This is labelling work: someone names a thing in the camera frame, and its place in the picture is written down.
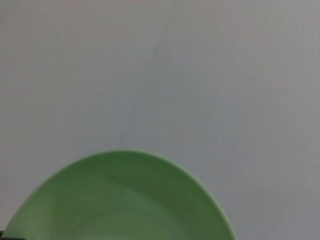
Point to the light green plate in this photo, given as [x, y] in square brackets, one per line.
[125, 200]

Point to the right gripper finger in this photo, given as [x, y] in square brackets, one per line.
[10, 238]

